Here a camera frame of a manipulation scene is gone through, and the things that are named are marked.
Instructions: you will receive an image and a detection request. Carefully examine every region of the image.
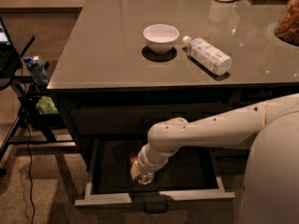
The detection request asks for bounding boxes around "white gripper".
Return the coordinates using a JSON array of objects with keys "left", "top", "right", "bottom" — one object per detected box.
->
[{"left": 130, "top": 145, "right": 168, "bottom": 181}]

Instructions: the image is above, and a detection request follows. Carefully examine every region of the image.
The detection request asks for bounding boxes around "orange coke can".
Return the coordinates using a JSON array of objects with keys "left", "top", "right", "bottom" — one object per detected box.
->
[{"left": 129, "top": 151, "right": 154, "bottom": 185}]

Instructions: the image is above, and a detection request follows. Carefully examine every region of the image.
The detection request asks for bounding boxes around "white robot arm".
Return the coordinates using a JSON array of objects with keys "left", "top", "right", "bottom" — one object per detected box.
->
[{"left": 130, "top": 93, "right": 299, "bottom": 224}]

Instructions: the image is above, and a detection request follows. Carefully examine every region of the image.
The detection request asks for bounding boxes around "black side stand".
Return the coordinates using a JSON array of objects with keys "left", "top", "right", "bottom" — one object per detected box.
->
[{"left": 0, "top": 35, "right": 73, "bottom": 161}]

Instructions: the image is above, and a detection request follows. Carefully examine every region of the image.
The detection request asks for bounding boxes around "green snack bag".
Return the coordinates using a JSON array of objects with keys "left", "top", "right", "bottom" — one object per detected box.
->
[{"left": 36, "top": 96, "right": 58, "bottom": 115}]

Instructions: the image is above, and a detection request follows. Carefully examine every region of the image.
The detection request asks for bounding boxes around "dark cabinet with drawers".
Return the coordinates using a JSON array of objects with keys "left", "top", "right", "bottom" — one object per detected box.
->
[{"left": 48, "top": 0, "right": 299, "bottom": 159}]

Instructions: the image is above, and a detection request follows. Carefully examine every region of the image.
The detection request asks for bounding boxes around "white ceramic bowl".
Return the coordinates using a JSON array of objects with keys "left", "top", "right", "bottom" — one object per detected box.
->
[{"left": 143, "top": 24, "right": 179, "bottom": 54}]

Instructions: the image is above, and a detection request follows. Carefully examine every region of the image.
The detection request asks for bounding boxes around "clear plastic water bottle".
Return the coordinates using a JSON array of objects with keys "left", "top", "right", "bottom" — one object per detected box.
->
[{"left": 182, "top": 35, "right": 232, "bottom": 76}]

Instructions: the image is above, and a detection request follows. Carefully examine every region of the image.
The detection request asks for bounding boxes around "blue water bottle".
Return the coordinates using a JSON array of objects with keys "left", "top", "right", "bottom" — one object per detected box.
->
[{"left": 23, "top": 56, "right": 49, "bottom": 86}]

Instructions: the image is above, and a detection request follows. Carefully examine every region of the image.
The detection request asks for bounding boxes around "black laptop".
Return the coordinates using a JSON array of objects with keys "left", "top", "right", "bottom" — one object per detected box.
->
[{"left": 0, "top": 17, "right": 18, "bottom": 77}]

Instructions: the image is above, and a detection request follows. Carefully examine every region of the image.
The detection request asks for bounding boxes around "jar of snacks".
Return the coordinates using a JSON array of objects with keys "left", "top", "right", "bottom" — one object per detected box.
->
[{"left": 275, "top": 0, "right": 299, "bottom": 46}]

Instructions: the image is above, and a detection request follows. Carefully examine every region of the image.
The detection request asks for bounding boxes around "black power cable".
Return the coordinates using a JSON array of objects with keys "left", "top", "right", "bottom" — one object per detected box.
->
[{"left": 19, "top": 56, "right": 40, "bottom": 224}]

